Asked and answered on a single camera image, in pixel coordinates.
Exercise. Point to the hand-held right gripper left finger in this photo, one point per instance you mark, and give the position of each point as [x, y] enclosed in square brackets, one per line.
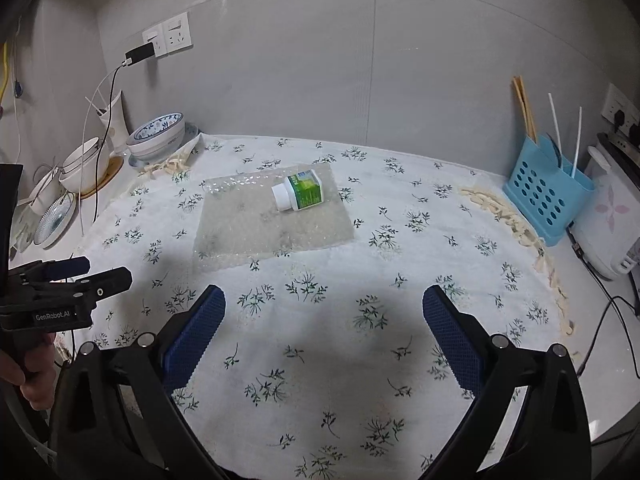
[195, 340]

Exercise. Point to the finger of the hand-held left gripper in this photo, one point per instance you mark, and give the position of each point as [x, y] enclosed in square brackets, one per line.
[55, 269]
[100, 285]

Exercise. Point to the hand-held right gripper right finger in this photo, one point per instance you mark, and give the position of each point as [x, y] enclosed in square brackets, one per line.
[452, 340]

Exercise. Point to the person's left hand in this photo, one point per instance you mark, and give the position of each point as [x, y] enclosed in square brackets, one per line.
[44, 365]

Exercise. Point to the blue striped plate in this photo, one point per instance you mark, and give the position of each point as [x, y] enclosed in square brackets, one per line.
[52, 222]

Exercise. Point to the white bowl with spoon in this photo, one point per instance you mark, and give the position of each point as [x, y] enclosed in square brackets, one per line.
[45, 192]

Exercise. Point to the stack of white bowls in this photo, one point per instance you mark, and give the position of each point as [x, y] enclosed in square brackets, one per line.
[85, 167]

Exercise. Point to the round wooden coaster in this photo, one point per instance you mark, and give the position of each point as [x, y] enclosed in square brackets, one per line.
[112, 172]

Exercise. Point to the clear bubble wrap sheet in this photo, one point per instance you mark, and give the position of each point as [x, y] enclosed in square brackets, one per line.
[250, 230]

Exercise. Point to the white floral tablecloth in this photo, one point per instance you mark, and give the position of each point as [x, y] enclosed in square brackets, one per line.
[350, 270]

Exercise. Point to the tall white cup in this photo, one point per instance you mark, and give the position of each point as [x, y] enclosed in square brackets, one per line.
[117, 125]

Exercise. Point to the blue patterned bowl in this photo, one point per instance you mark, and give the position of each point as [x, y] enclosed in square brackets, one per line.
[157, 137]

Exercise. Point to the blue plastic utensil holder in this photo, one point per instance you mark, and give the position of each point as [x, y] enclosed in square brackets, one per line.
[540, 195]

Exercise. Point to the white bottle with green label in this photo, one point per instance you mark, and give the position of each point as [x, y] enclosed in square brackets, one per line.
[305, 190]

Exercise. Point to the white rice cooker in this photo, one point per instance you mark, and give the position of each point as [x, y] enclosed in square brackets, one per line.
[610, 215]

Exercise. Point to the black utensil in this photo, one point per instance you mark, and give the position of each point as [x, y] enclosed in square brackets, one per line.
[554, 152]

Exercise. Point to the white plastic straw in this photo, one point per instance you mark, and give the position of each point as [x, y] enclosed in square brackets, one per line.
[554, 122]
[576, 140]

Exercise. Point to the wooden chopstick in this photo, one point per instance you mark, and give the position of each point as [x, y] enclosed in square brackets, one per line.
[522, 110]
[527, 107]

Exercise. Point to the black plug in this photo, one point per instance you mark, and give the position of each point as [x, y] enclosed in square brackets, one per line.
[621, 120]

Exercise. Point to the white wall socket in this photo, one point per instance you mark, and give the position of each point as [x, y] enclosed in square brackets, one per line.
[620, 102]
[177, 32]
[155, 42]

